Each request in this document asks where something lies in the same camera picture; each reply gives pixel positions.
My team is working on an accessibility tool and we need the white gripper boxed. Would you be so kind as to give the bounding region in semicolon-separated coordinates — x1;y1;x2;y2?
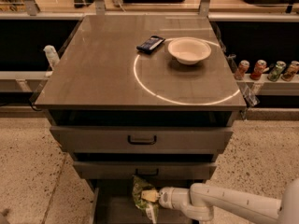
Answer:
141;187;191;210

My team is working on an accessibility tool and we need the green jalapeno chip bag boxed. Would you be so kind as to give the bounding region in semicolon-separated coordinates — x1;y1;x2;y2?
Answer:
132;175;159;224

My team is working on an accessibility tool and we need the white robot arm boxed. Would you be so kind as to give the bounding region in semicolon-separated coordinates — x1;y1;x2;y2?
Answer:
141;179;299;224

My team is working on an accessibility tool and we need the bottom open grey drawer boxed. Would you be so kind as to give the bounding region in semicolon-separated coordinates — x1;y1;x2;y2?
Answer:
88;179;204;224

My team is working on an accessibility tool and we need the middle grey drawer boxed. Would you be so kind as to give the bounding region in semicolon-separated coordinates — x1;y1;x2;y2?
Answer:
73;161;216;180

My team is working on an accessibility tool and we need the grey drawer cabinet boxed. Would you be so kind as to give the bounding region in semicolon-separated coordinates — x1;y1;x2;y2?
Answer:
34;14;247;224

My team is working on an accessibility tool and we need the top grey drawer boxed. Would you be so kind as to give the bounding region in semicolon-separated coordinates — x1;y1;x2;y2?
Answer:
50;126;233;154

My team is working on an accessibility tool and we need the white ceramic bowl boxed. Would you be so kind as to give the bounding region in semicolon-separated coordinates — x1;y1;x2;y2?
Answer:
168;37;211;65

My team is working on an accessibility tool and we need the red soda can right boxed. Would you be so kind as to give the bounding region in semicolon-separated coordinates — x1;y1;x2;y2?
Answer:
249;60;267;80

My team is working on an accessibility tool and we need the red soda can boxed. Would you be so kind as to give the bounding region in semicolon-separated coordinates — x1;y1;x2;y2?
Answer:
234;60;249;80
249;60;267;80

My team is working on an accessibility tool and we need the red soda can left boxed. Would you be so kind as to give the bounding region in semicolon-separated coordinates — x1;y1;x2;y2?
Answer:
234;60;249;80

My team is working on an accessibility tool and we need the green soda can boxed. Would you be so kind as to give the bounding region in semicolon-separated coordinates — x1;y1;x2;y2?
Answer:
267;61;286;82

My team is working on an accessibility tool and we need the brown soda can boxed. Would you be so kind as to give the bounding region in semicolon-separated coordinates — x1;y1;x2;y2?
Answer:
281;61;299;81

